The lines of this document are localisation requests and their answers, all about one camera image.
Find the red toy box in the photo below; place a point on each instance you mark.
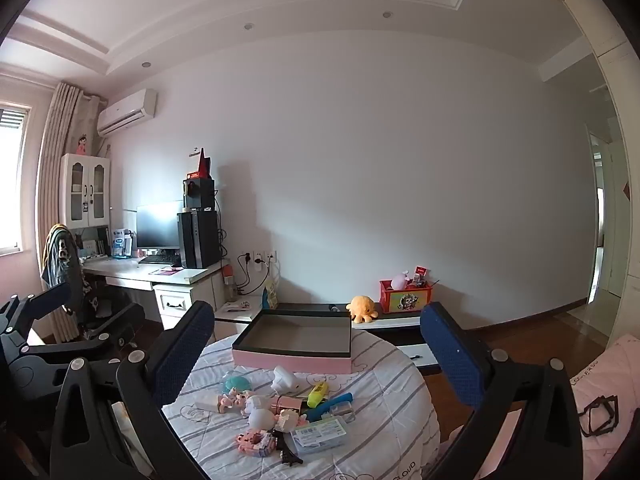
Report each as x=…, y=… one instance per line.
x=402, y=300

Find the beige curtain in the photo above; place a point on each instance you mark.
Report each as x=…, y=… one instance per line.
x=55, y=160

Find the pink doll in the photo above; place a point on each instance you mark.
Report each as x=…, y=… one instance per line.
x=82, y=145

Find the small red card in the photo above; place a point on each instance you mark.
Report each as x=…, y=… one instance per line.
x=421, y=274

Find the white wall socket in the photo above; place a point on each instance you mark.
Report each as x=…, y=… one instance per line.
x=260, y=256

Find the white air conditioner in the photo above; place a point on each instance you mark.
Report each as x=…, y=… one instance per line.
x=127, y=112

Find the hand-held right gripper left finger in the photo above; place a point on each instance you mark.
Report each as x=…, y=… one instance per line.
x=180, y=355

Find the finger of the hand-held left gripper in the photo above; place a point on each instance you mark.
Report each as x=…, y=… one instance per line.
x=112, y=325
x=45, y=305

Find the white door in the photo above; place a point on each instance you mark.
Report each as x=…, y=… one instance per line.
x=612, y=240

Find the small white box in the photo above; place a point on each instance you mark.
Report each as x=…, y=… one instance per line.
x=206, y=405

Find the black computer tower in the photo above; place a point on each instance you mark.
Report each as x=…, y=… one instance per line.
x=197, y=240

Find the blue highlighter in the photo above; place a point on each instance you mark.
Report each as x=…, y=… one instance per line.
x=330, y=405

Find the pink block toy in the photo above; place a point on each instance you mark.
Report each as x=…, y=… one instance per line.
x=255, y=444

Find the teal brush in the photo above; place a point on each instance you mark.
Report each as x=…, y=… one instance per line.
x=235, y=385

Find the snack bag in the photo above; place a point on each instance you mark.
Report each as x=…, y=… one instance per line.
x=270, y=296

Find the white nightstand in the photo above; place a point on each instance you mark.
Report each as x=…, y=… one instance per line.
x=235, y=315

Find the white glass-door cabinet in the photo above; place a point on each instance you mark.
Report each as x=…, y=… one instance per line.
x=85, y=190

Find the yellow highlighter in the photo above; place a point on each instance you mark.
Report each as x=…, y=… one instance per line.
x=316, y=395

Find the orange octopus plush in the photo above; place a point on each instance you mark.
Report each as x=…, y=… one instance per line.
x=362, y=307

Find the small clear case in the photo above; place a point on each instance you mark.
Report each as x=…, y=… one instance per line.
x=345, y=412

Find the black speaker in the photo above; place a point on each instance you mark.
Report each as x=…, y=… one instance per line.
x=200, y=194

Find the black clip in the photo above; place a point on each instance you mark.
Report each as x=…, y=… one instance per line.
x=289, y=455

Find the blue white box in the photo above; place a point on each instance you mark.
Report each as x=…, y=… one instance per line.
x=120, y=242

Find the black office chair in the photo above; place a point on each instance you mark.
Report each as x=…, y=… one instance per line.
x=92, y=307

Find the rose gold metal can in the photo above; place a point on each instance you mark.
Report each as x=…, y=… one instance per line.
x=287, y=403

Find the black keyboard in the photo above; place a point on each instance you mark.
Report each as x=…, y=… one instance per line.
x=157, y=259

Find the white label packet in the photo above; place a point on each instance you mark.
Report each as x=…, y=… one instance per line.
x=320, y=432

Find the white plug adapter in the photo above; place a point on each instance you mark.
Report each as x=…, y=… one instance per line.
x=285, y=380

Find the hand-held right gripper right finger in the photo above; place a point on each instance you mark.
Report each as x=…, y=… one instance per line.
x=450, y=350

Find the red triangular ornament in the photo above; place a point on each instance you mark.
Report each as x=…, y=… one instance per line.
x=202, y=165

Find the black monitor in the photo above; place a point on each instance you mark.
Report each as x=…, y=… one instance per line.
x=160, y=225

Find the pink plush toy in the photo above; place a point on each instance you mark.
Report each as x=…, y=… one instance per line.
x=400, y=280

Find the window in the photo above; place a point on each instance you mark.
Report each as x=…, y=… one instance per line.
x=10, y=185

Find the white desk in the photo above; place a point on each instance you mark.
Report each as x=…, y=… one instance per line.
x=130, y=272

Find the orange capped bottle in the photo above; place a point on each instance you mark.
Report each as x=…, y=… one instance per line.
x=228, y=285

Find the pink storage box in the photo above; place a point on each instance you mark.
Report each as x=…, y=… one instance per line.
x=290, y=362

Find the dark printed jacket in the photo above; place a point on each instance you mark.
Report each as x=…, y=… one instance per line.
x=60, y=255

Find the pig figurine toy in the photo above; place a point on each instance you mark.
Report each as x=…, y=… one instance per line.
x=232, y=402

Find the black eyeglass frame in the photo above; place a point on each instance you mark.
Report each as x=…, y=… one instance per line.
x=582, y=420

